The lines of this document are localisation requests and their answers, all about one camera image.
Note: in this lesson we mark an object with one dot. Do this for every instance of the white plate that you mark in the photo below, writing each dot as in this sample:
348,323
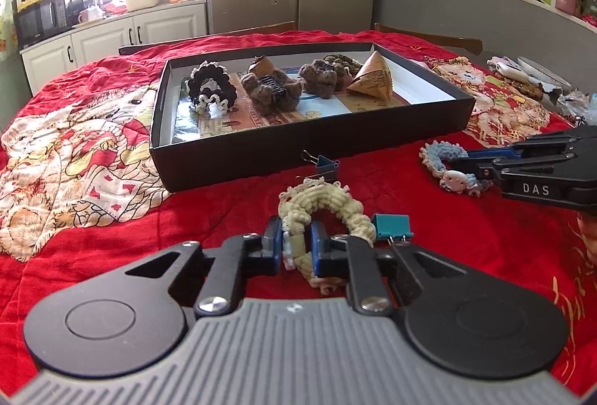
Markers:
543,71

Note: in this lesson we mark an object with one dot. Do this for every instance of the blue and white crochet scrunchie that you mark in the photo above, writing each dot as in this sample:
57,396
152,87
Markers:
431,157

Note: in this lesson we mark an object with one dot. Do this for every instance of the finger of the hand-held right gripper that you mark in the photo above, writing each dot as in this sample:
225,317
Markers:
475,167
489,151

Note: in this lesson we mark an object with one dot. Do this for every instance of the red printed blanket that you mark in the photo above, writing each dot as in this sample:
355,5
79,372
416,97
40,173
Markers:
116,209

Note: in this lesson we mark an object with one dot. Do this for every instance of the wooden chair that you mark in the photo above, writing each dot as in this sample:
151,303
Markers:
433,38
261,28

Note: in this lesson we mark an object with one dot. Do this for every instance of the printed paper sheet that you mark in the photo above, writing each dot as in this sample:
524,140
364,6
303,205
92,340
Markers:
322,106

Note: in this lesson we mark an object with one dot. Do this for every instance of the black and white crochet scrunchie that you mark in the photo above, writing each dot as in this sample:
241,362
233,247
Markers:
210,73

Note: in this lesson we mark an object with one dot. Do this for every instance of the brown patterned pouch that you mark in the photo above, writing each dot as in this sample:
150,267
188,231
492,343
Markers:
522,87

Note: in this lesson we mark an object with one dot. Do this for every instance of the white and pink cloth item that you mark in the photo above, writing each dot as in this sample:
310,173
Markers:
506,66

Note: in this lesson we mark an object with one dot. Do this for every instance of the person's right hand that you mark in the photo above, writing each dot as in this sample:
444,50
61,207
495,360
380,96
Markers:
588,237

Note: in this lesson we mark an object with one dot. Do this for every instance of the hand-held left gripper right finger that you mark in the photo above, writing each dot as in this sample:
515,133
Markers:
316,251

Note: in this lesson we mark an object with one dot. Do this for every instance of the clear plastic bag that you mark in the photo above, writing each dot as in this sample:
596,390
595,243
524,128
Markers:
578,106

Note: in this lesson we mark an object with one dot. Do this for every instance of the black microwave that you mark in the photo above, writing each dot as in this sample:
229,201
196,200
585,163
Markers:
37,20

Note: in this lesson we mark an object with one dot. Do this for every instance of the teal binder clip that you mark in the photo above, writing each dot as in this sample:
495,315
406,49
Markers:
392,226

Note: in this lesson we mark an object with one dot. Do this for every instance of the white kitchen cabinet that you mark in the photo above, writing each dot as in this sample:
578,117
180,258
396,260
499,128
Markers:
107,36

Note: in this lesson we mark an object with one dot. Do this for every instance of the black cardboard box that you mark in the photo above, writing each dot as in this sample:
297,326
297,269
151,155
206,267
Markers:
233,162

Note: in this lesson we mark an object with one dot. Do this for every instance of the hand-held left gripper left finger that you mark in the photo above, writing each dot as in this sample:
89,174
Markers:
278,241

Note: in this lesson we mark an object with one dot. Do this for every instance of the pink mug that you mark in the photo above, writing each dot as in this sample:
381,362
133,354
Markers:
88,15

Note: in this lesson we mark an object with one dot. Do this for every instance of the dark blue binder clip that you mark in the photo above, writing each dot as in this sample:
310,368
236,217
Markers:
326,166

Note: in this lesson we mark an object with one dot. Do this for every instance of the orange pyramid snack packet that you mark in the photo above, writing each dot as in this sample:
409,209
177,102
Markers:
260,65
373,76

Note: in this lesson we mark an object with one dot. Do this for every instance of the brown and cream crochet scrunchie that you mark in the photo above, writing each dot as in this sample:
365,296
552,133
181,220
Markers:
347,59

